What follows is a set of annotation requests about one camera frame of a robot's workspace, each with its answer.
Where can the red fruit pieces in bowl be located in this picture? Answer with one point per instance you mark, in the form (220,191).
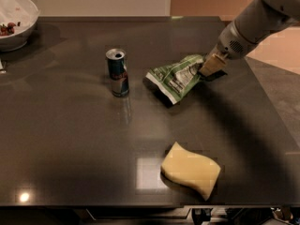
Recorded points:
(8,29)

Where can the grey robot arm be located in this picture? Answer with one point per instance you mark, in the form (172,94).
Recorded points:
(259,20)

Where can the green jalapeno chip bag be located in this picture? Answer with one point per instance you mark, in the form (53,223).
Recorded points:
(176,80)

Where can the white bowl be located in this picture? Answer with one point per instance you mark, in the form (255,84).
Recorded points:
(24,15)

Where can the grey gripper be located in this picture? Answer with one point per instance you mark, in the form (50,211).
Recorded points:
(229,46)

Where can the redbull can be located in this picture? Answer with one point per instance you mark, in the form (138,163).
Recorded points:
(116,60)

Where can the yellow sponge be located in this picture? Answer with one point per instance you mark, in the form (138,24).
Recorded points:
(191,170)

